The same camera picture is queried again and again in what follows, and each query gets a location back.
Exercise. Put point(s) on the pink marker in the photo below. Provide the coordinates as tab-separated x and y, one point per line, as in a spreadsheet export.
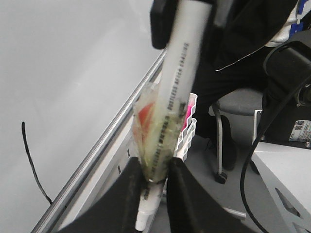
191	104

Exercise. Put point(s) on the white whiteboard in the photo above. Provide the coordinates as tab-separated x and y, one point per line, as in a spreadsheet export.
66	68

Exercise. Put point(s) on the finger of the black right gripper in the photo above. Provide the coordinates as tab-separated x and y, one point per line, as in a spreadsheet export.
162	16
223	10

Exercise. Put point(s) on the white black whiteboard marker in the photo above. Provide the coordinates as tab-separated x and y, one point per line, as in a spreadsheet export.
177	73

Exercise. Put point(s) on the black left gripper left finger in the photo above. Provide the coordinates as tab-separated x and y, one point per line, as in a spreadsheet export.
116	211

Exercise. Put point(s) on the red magnet taped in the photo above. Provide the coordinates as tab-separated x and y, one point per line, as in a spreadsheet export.
156	128

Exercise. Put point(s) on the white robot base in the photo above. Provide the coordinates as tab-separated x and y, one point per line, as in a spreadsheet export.
286	172

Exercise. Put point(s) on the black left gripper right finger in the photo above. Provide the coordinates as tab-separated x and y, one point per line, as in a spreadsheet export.
191	209

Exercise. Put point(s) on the seated person in black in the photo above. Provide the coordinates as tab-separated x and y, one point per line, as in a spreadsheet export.
234	56

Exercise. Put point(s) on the grey office chair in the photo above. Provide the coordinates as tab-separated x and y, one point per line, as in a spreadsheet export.
242	107

